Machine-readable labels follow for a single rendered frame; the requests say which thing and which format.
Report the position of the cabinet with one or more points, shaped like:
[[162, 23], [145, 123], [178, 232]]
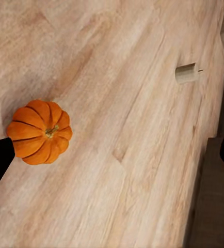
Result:
[[208, 224]]

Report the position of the pillar candle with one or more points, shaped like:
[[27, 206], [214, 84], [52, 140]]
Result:
[[187, 73]]

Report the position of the pumpkin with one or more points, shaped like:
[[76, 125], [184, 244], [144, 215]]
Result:
[[40, 132]]

